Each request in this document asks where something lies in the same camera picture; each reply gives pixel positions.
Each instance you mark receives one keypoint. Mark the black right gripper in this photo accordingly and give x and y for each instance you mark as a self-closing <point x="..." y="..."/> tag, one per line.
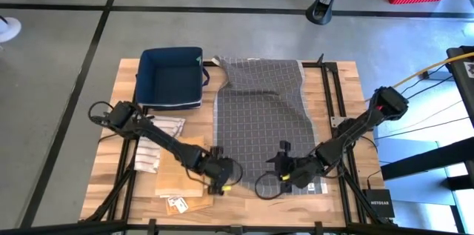
<point x="305" y="172"/>

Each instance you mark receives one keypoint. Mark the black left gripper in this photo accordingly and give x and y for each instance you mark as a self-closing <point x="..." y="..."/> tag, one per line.
<point x="218" y="171"/>

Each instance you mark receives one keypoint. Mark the grey checked towel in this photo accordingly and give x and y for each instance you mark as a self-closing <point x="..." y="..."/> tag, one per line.
<point x="259" y="116"/>

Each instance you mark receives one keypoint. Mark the white pink-striped towel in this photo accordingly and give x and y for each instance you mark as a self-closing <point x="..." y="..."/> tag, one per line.
<point x="148" y="153"/>

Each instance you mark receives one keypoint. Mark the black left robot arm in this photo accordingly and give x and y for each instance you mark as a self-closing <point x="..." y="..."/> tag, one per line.
<point x="159" y="138"/>

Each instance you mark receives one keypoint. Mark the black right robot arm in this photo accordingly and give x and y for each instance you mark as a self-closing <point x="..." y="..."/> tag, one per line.
<point x="359" y="127"/>

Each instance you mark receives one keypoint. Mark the navy fabric basket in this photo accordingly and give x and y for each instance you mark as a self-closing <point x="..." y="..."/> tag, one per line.
<point x="170" y="79"/>

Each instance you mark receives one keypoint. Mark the grey power adapter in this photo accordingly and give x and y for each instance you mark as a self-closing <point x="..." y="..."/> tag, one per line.
<point x="438" y="75"/>

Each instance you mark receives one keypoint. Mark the black desk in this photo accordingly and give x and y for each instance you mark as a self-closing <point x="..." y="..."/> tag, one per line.
<point x="464" y="90"/>

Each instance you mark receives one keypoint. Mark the white round-based stand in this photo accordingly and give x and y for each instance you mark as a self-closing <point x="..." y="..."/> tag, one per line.
<point x="9" y="29"/>

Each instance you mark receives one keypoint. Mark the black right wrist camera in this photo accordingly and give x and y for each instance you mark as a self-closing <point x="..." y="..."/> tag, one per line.
<point x="285" y="146"/>

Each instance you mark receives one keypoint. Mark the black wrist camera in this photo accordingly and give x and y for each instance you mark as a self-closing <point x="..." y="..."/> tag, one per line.
<point x="285" y="146"/>
<point x="216" y="151"/>

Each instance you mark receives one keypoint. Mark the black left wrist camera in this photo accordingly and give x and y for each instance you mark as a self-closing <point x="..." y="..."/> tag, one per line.
<point x="216" y="151"/>

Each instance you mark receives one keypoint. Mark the small black camera box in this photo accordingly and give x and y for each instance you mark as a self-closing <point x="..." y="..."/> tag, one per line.
<point x="236" y="228"/>

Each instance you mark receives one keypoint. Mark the silver mounting bracket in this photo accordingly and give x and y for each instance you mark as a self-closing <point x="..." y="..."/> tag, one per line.
<point x="337" y="121"/>

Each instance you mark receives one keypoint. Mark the black Netgear switch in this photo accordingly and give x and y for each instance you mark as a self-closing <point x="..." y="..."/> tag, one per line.
<point x="377" y="203"/>

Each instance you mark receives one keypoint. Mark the black aluminium table frame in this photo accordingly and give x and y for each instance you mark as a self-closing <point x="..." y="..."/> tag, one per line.
<point x="314" y="64"/>

